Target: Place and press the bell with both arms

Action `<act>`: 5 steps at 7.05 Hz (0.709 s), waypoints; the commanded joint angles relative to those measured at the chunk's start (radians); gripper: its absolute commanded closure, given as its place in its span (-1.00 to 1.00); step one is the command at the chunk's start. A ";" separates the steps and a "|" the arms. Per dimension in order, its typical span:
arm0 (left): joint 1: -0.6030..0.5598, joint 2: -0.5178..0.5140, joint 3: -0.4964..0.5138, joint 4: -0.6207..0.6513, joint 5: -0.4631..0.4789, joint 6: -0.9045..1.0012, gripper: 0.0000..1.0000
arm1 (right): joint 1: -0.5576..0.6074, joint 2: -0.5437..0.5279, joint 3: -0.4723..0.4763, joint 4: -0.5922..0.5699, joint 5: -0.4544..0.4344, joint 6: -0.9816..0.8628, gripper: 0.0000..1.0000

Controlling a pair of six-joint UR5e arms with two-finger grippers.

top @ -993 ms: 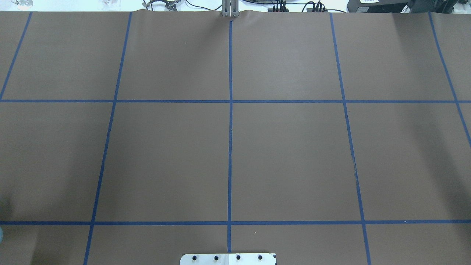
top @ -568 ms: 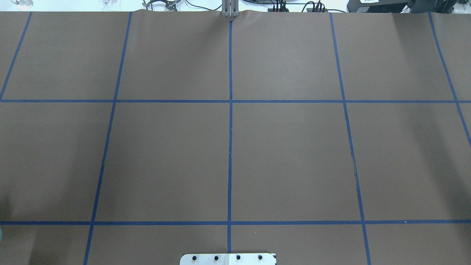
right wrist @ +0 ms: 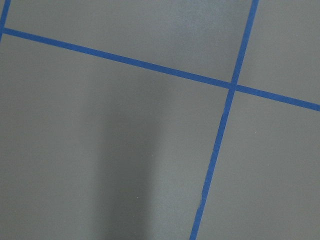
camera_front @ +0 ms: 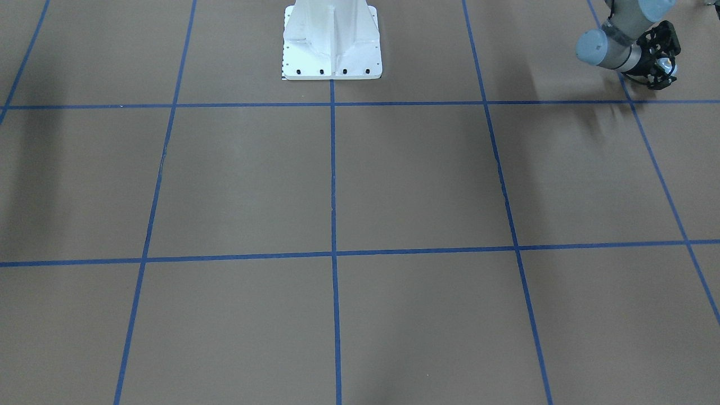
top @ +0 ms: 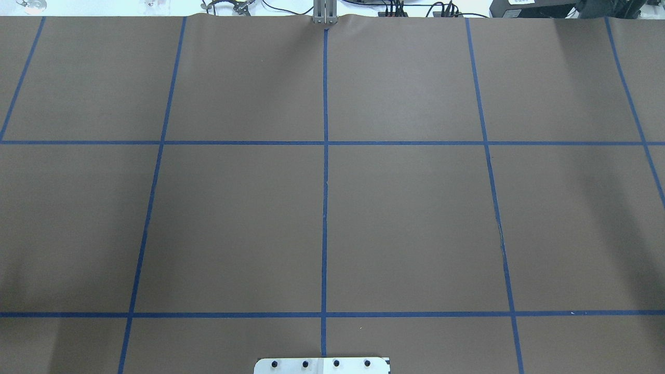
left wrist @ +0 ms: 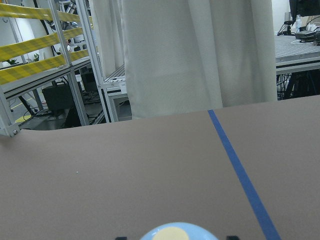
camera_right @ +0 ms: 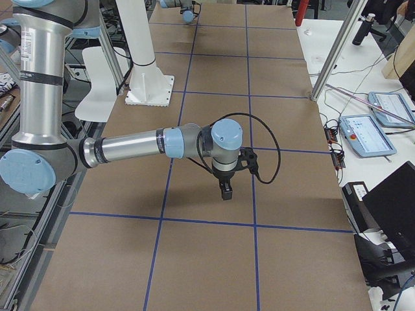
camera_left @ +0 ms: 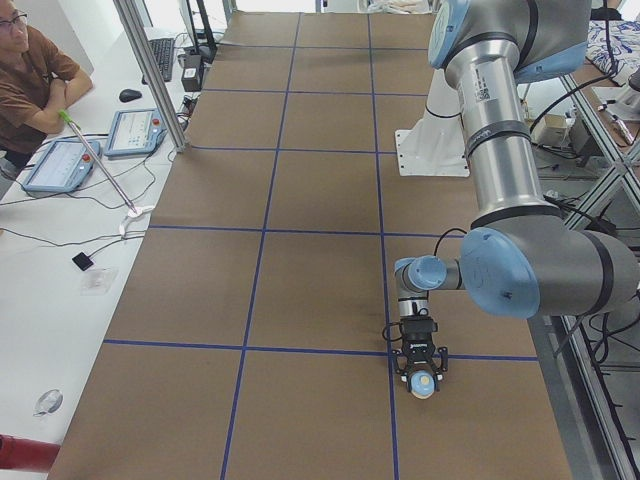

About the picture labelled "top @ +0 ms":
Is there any aluminium frame post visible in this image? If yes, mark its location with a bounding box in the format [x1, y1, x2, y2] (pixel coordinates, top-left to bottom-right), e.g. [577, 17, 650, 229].
[312, 0, 339, 24]

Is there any black box on desk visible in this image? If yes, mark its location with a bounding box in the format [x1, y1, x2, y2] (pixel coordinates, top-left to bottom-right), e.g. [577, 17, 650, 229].
[489, 1, 578, 19]

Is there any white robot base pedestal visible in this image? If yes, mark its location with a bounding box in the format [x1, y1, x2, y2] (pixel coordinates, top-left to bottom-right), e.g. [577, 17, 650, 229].
[254, 357, 391, 373]

